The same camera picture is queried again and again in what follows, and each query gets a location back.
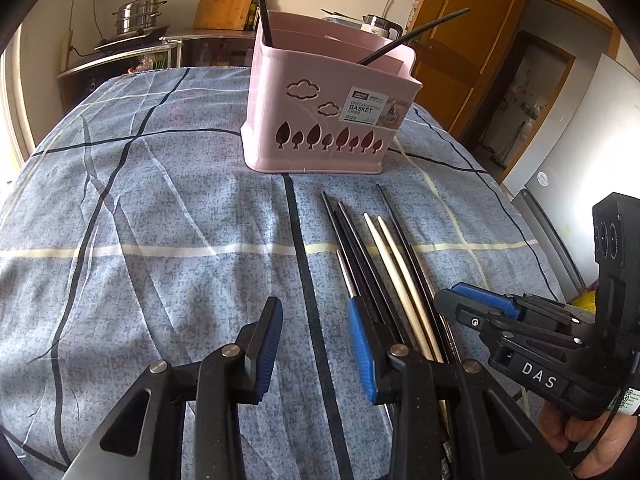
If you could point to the pink plastic utensil basket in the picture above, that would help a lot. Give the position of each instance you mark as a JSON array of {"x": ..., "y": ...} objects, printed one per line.
[{"x": 310, "y": 110}]

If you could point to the white refrigerator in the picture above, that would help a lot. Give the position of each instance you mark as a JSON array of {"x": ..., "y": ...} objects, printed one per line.
[{"x": 575, "y": 125}]

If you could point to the wooden chopstick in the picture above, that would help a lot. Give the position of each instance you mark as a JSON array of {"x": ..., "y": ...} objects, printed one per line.
[
  {"x": 400, "y": 265},
  {"x": 387, "y": 265}
]

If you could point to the steel counter table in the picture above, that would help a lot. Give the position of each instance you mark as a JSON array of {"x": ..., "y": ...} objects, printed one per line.
[{"x": 200, "y": 37}]

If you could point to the steel steamer pot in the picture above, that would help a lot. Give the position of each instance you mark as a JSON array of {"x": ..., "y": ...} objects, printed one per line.
[{"x": 137, "y": 15}]

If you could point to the clear lidded container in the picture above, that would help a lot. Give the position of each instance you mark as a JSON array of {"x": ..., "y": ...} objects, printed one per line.
[{"x": 342, "y": 19}]

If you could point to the person's right hand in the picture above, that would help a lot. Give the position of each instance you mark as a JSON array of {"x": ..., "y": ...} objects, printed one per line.
[{"x": 590, "y": 440}]

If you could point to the black chopstick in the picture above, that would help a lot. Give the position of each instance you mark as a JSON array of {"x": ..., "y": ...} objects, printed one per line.
[
  {"x": 334, "y": 220},
  {"x": 262, "y": 5},
  {"x": 425, "y": 30},
  {"x": 350, "y": 230},
  {"x": 395, "y": 220}
]

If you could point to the white electric kettle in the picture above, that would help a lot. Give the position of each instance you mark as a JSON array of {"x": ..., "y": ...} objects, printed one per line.
[{"x": 380, "y": 25}]

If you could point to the black induction cooker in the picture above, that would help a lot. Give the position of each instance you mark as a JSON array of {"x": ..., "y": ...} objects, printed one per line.
[{"x": 130, "y": 39}]

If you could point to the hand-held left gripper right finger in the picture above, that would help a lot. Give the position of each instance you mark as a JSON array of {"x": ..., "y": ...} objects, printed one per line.
[{"x": 361, "y": 350}]

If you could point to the brown wooden door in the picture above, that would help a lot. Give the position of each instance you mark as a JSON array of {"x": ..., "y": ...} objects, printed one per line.
[{"x": 460, "y": 35}]

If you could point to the wooden power strip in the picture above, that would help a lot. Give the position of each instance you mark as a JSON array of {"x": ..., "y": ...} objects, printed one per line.
[{"x": 65, "y": 50}]

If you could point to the wooden door frame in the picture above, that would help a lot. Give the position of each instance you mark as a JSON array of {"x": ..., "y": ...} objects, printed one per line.
[{"x": 575, "y": 15}]

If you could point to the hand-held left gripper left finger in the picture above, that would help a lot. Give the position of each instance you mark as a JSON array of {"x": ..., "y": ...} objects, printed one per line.
[{"x": 267, "y": 355}]

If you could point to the blue plaid tablecloth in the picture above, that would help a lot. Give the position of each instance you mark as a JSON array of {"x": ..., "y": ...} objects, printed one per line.
[{"x": 175, "y": 210}]

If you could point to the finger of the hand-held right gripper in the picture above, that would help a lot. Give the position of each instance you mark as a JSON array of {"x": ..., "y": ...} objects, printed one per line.
[
  {"x": 487, "y": 300},
  {"x": 460, "y": 310}
]

